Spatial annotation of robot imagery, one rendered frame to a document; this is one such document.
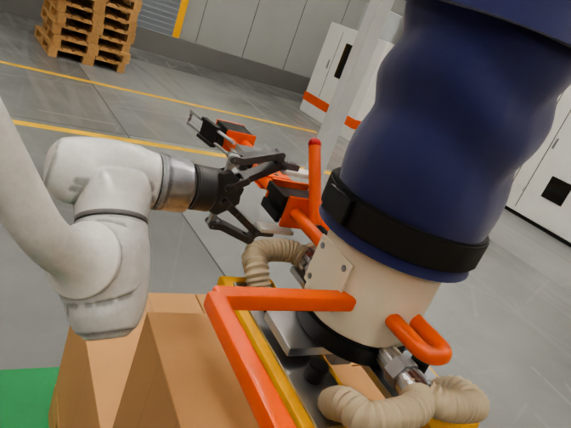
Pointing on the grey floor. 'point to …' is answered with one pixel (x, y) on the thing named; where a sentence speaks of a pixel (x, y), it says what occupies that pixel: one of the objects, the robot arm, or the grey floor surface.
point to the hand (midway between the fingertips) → (292, 202)
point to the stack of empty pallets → (90, 30)
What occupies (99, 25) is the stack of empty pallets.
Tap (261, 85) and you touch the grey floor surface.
